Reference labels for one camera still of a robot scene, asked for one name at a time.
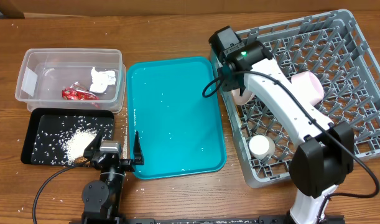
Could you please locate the white cup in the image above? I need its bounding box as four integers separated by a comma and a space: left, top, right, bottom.
248, 135, 276, 160

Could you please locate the white napkin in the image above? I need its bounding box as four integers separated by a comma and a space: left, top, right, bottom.
90, 67, 116, 93

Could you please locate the red snack wrapper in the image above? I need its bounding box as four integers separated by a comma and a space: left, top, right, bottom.
62, 82, 99, 100

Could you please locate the brown food scrap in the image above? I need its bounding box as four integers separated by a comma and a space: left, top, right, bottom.
74, 157, 88, 164

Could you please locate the pink round plate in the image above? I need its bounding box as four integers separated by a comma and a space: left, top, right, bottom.
231, 88, 254, 105

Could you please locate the teal plastic tray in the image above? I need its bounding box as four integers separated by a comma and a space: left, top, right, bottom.
126, 57, 226, 180

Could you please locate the grey dishwasher rack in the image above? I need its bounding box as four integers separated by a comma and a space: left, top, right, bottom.
221, 9, 380, 188

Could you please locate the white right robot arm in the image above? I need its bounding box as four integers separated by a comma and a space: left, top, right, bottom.
208, 26, 354, 223

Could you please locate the pink bowl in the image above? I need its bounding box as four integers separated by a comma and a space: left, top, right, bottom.
291, 71, 325, 106

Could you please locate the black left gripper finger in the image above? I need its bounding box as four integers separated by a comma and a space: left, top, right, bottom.
133, 131, 144, 165
83, 134, 103, 159

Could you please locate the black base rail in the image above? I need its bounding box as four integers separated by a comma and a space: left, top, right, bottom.
71, 212, 346, 224

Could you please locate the pile of white rice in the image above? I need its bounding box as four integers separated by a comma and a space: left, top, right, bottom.
30, 115, 114, 166

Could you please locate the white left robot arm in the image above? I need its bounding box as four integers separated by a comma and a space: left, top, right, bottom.
81, 133, 144, 223

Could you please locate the clear plastic bin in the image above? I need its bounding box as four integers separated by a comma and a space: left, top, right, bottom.
15, 48, 126, 113

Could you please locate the black waste tray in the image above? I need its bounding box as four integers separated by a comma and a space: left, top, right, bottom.
21, 108, 114, 166

